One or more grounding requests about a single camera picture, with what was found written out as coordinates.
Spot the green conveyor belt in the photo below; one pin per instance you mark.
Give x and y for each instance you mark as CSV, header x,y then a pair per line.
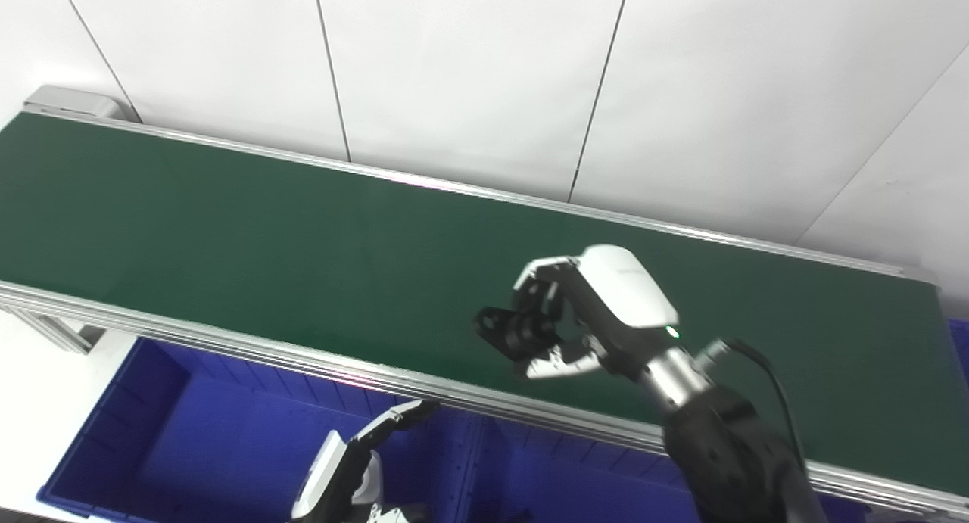
x,y
265,243

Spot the blue plastic bin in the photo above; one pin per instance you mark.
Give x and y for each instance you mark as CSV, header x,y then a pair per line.
x,y
545,485
960,340
189,432

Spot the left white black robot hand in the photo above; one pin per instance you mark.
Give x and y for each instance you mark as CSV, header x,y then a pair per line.
x,y
333,470

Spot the aluminium conveyor leg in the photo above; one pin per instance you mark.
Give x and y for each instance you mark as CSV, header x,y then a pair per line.
x,y
60,334

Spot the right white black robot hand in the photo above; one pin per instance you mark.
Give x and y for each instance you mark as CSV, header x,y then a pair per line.
x,y
628,296

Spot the black flange part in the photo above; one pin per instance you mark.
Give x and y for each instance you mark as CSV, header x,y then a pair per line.
x,y
507,330

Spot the grey conveyor end housing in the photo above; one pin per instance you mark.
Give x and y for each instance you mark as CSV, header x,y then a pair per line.
x,y
76,103

